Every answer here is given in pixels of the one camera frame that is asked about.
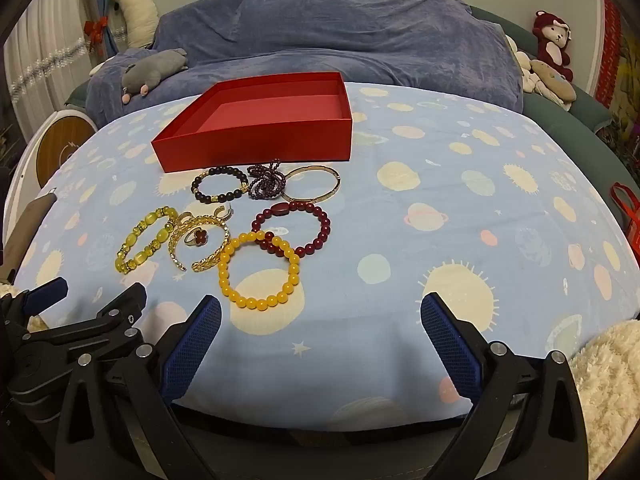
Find white curtain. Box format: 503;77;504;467
5;0;96;111

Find dark bead bracelet gold accents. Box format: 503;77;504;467
191;166;250;204

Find grey plush toy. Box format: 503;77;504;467
121;48;190;103

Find yellow-green bead bracelet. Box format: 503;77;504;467
115;206;178;275

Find dark red bead bracelet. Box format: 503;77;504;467
251;200;332;260

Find yellow wall painting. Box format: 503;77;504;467
615;35;640;161

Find purple-blue blanket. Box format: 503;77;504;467
86;0;523;128

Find white fluffy rug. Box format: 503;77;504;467
570;320;640;480

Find yellow bead bracelet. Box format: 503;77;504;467
217;230;301;311

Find red wall banner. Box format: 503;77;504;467
595;0;623;106

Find red bag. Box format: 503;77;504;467
609;183;640;251

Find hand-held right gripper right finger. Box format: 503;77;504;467
421;292;590;480

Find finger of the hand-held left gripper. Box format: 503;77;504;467
0;276;69;331
27;282;148;356

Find green bed frame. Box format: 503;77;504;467
470;5;633;186

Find purple bead bracelet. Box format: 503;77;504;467
247;158;291;200

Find beige cookie plush pillow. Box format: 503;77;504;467
529;59;577;106

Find gold bangle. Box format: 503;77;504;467
279;164;341;206

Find red monkey plush toy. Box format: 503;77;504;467
532;10;574;81

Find gold chain cuff bracelet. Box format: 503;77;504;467
168;213;232;273

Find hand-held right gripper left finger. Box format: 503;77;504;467
54;295;223;480

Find round white wooden stool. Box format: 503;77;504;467
5;107;98;221

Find small white plush toy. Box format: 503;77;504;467
505;35;536;93

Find blue planet print bedsheet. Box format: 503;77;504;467
10;81;640;433

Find red cardboard box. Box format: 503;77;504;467
151;72;354;175

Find red bow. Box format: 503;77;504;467
83;16;109;41

